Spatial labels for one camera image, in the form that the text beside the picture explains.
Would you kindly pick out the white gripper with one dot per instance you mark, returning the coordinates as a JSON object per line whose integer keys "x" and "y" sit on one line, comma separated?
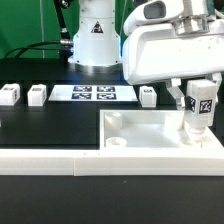
{"x": 172, "y": 39}

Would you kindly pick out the white square tabletop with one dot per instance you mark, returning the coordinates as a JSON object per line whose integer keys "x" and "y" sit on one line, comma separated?
{"x": 151, "y": 129}

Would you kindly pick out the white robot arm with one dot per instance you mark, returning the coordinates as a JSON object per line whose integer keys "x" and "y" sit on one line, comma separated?
{"x": 96, "y": 45}

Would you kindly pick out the white sheet with AprilTags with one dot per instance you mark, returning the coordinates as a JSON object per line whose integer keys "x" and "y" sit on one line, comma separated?
{"x": 100, "y": 93}

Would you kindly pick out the white L-shaped obstacle fence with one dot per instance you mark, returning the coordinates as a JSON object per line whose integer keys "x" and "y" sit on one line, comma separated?
{"x": 109, "y": 161}

